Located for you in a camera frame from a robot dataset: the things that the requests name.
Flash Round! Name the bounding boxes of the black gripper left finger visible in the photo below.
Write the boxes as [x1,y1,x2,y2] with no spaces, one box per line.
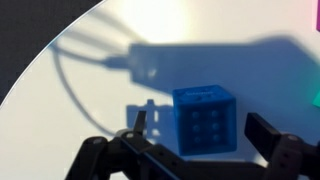
[65,110,188,180]

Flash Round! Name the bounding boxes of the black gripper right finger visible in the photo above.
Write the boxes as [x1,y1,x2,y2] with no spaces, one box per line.
[244,113,320,180]

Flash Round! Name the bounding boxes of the blue block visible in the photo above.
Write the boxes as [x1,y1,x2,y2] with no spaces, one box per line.
[172,85,237,156]

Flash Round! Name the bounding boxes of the green block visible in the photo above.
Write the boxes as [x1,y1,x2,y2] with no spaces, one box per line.
[312,91,320,107]

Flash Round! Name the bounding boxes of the magenta block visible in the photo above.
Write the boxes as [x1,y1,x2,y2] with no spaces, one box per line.
[316,0,320,32]

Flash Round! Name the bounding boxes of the round white table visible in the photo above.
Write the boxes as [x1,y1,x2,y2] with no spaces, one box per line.
[0,0,320,180]

